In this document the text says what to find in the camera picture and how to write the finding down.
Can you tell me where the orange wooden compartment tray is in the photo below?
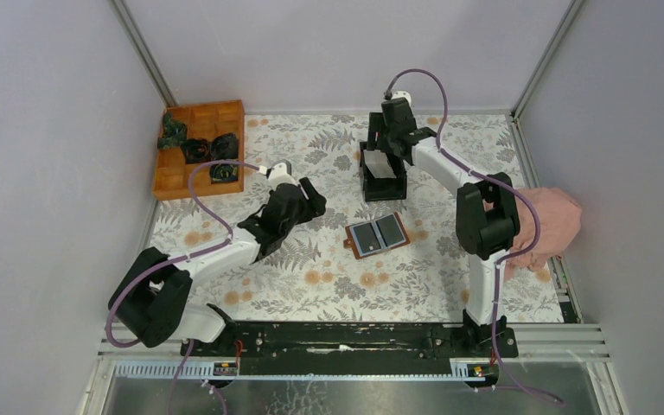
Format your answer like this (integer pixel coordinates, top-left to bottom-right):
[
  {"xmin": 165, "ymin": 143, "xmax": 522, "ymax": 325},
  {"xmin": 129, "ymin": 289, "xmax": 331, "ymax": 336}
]
[{"xmin": 153, "ymin": 100, "xmax": 245, "ymax": 201}]

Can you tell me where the green black rolled sock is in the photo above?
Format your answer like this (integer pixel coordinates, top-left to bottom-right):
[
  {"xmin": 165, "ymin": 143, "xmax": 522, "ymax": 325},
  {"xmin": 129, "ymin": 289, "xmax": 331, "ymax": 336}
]
[{"xmin": 208, "ymin": 159, "xmax": 239, "ymax": 184}]

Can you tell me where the stack of credit cards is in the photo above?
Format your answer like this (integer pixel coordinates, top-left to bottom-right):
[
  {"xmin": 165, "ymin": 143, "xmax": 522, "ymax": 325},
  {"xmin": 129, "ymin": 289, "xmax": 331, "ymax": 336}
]
[{"xmin": 362, "ymin": 150, "xmax": 396, "ymax": 179}]

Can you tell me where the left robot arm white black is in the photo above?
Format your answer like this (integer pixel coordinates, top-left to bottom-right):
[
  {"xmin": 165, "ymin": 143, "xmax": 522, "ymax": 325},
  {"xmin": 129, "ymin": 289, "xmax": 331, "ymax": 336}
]
[{"xmin": 105, "ymin": 177, "xmax": 327, "ymax": 355}]

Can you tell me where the pink crumpled cloth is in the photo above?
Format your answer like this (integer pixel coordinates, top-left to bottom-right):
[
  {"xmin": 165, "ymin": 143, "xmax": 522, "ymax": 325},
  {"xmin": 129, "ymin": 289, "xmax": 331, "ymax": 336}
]
[{"xmin": 504, "ymin": 188, "xmax": 583, "ymax": 280}]

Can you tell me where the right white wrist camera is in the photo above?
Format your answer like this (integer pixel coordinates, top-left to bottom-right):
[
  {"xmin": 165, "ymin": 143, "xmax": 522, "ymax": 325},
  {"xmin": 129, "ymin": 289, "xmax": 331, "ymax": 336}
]
[{"xmin": 384, "ymin": 90, "xmax": 412, "ymax": 105}]

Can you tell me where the black rolled sock right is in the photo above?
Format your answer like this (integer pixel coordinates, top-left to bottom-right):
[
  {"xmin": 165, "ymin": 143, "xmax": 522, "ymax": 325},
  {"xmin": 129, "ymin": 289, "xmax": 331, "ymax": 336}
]
[{"xmin": 209, "ymin": 132, "xmax": 239, "ymax": 160}]

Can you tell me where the floral patterned table mat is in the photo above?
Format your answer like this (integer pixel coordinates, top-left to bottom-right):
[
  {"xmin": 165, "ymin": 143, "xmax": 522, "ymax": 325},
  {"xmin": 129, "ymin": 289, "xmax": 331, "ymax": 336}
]
[{"xmin": 147, "ymin": 114, "xmax": 564, "ymax": 322}]

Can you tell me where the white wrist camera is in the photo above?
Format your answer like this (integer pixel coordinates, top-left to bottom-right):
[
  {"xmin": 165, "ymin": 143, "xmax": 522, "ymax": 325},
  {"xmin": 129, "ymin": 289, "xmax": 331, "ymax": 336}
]
[
  {"xmin": 265, "ymin": 161, "xmax": 298, "ymax": 189},
  {"xmin": 384, "ymin": 90, "xmax": 412, "ymax": 105}
]

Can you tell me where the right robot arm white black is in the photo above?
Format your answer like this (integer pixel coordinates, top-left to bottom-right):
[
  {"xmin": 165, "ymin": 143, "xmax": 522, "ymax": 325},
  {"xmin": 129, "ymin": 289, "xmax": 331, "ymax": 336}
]
[{"xmin": 361, "ymin": 93, "xmax": 520, "ymax": 356}]

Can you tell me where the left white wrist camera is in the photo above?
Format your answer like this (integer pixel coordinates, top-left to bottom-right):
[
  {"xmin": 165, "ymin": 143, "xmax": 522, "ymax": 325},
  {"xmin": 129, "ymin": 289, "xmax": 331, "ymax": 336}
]
[{"xmin": 265, "ymin": 161, "xmax": 298, "ymax": 189}]

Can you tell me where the black credit card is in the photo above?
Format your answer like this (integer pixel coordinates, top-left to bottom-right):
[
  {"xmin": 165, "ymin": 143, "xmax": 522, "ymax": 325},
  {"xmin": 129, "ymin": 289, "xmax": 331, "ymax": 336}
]
[
  {"xmin": 375, "ymin": 214, "xmax": 406, "ymax": 248},
  {"xmin": 350, "ymin": 222, "xmax": 381, "ymax": 258}
]

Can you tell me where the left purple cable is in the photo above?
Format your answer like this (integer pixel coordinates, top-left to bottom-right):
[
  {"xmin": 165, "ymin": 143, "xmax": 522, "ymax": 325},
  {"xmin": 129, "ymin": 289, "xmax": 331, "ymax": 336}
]
[{"xmin": 104, "ymin": 159, "xmax": 270, "ymax": 415}]

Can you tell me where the brown leather card holder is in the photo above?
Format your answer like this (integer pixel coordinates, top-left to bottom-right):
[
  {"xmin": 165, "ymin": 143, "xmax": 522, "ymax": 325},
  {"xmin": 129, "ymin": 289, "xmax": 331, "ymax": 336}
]
[{"xmin": 343, "ymin": 212, "xmax": 411, "ymax": 259}]

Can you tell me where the black card box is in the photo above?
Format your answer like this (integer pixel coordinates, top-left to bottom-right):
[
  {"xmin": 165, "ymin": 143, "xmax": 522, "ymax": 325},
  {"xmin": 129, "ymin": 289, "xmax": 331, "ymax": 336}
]
[{"xmin": 358, "ymin": 138, "xmax": 409, "ymax": 202}]

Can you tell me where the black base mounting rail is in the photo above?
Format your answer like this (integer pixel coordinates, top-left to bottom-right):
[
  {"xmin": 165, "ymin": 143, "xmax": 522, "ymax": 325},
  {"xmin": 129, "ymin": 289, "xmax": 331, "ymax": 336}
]
[{"xmin": 181, "ymin": 321, "xmax": 519, "ymax": 376}]

